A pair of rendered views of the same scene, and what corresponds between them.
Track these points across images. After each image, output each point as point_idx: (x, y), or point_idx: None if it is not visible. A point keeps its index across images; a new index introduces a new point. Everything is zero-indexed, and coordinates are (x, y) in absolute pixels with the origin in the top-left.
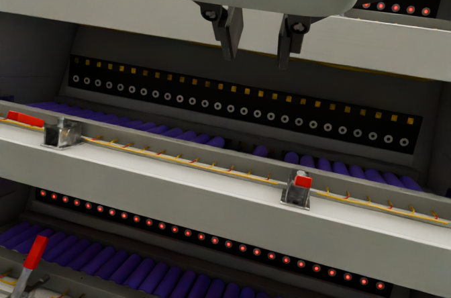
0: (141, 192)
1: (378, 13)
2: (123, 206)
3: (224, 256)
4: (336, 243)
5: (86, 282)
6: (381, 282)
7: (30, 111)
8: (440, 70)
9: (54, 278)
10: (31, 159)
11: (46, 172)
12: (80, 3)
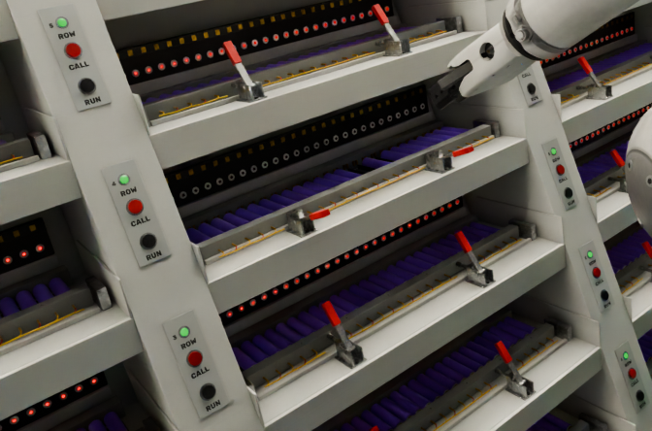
0: (380, 218)
1: (400, 34)
2: (374, 235)
3: (376, 252)
4: (472, 175)
5: (353, 315)
6: (457, 199)
7: (244, 230)
8: None
9: (334, 332)
10: (305, 249)
11: (318, 250)
12: (255, 119)
